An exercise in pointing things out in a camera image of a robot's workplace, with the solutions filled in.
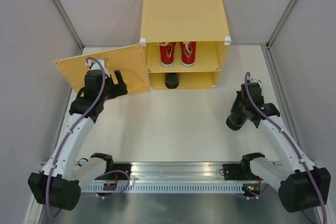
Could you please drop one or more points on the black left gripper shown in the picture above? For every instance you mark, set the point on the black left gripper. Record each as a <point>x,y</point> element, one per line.
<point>118,89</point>

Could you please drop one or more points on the yellow cabinet door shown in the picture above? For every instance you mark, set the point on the yellow cabinet door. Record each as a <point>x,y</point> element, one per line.
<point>130,60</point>

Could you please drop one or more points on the black patent loafer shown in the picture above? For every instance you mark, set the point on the black patent loafer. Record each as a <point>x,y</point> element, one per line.
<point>237,117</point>
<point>171,80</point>

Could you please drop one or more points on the red canvas sneaker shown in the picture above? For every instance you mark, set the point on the red canvas sneaker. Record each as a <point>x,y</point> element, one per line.
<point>188,52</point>
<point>167,50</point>

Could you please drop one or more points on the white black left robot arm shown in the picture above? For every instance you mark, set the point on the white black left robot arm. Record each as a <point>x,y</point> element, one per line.
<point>58,184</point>

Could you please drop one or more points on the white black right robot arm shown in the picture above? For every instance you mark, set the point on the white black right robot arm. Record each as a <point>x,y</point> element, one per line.
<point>300,184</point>

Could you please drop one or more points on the yellow plastic shoe cabinet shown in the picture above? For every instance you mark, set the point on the yellow plastic shoe cabinet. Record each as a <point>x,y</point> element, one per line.
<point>202,21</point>

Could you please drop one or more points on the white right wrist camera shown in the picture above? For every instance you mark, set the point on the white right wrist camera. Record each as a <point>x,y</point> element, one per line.
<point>255,80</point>

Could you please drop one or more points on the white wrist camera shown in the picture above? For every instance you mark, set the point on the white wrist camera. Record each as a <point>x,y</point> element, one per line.
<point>99,65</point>
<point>255,80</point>

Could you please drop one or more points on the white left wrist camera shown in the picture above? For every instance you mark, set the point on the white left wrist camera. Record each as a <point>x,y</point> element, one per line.
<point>99,65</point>

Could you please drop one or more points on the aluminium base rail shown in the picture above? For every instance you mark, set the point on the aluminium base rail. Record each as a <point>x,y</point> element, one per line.
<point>246,170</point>

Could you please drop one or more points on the aluminium corner frame post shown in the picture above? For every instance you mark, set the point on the aluminium corner frame post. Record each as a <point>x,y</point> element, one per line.
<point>65,18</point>

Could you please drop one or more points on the white slotted cable duct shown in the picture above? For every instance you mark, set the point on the white slotted cable duct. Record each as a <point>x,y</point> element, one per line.
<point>166,188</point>

